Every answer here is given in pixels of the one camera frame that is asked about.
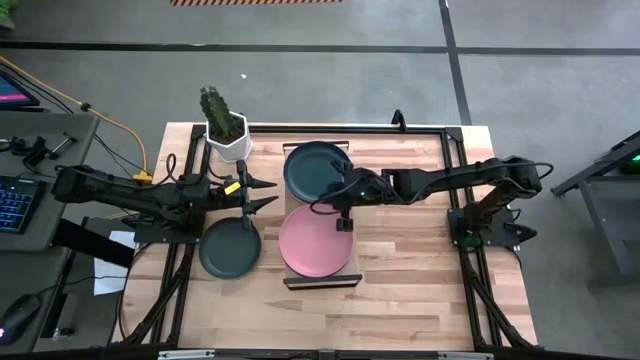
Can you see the silver metal bracket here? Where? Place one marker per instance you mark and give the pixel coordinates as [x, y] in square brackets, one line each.
[465, 356]
[185, 355]

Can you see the computer monitor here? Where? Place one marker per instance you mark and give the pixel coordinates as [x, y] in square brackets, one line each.
[15, 92]

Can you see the green leafy plant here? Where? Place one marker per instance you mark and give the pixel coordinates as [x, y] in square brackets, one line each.
[6, 12]

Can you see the light pink plate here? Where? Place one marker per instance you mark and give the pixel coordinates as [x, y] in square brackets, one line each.
[315, 242]

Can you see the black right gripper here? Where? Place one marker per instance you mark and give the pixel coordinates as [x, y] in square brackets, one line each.
[365, 187]

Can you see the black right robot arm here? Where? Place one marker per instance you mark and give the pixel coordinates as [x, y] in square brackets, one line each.
[450, 177]

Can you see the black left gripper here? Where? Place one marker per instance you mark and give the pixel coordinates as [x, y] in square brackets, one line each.
[232, 202]

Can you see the black computer mouse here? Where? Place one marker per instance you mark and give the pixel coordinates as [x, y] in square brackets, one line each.
[17, 317]

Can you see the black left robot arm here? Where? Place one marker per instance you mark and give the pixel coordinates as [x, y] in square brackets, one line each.
[125, 192]

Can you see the black tool on desk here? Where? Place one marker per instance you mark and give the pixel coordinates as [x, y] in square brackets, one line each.
[35, 152]

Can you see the black metal stand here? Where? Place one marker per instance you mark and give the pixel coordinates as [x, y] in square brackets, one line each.
[605, 220]

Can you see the dark grey side desk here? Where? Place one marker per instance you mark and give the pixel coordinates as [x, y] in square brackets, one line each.
[30, 270]

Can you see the yellow plug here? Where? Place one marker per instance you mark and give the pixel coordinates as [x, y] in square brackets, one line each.
[142, 176]

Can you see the black backlit keyboard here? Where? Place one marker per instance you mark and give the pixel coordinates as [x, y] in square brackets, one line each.
[17, 205]

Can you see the white hexagonal plant pot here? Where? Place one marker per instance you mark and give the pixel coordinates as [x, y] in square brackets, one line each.
[235, 150]

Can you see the green cactus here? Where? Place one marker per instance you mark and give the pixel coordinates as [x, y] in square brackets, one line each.
[217, 112]

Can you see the black aluminium table frame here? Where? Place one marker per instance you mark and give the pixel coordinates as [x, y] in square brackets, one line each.
[350, 130]

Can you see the white paper sheet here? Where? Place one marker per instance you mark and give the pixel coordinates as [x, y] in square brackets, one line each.
[107, 280]

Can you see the black clamp hook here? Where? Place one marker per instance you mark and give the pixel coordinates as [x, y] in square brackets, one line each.
[398, 119]

